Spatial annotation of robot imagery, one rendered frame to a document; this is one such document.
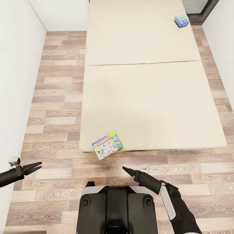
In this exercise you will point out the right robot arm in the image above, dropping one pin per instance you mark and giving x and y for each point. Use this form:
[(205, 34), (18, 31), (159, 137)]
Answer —
[(183, 221)]

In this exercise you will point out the door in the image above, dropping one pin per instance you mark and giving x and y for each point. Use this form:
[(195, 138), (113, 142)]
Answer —
[(198, 10)]

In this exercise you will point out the bed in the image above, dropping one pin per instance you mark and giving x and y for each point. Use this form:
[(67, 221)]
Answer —
[(144, 79)]

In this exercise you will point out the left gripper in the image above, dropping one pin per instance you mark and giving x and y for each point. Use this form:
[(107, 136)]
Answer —
[(18, 173)]

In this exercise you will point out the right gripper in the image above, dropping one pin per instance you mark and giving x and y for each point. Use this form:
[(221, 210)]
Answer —
[(142, 178)]

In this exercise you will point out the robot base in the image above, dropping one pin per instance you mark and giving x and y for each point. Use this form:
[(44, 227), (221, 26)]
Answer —
[(116, 210)]

